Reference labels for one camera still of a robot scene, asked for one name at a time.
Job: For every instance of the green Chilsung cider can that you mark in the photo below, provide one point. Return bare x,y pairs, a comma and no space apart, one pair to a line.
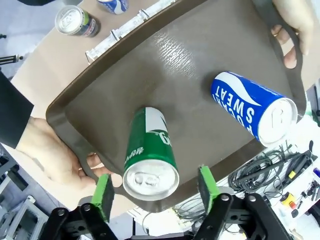
150,150

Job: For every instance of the clear acrylic can rack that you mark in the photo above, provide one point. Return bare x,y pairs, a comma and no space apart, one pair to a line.
117,34

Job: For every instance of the person's left hand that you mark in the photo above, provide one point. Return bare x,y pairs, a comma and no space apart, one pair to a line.
303,20

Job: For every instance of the dark brown plastic tray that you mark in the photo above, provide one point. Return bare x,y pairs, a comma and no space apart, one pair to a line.
125,87

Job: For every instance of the yellow red emergency stop button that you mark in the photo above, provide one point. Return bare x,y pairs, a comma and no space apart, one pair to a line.
288,199

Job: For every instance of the person in black jacket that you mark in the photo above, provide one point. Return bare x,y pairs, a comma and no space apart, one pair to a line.
50,2

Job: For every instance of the black Pepsi can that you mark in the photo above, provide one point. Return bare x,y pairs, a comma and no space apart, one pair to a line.
85,25

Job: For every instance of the person's right forearm black sleeve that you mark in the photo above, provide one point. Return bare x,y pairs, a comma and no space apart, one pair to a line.
12,112

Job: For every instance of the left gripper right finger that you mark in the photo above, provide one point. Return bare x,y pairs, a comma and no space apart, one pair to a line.
210,190

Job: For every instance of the person's right hand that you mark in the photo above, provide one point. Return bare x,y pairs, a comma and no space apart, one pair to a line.
55,155

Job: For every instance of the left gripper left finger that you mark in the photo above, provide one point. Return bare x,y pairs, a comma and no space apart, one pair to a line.
105,200

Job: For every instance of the blue Pocari Sweat can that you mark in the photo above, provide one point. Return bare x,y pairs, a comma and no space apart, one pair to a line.
112,6
237,100

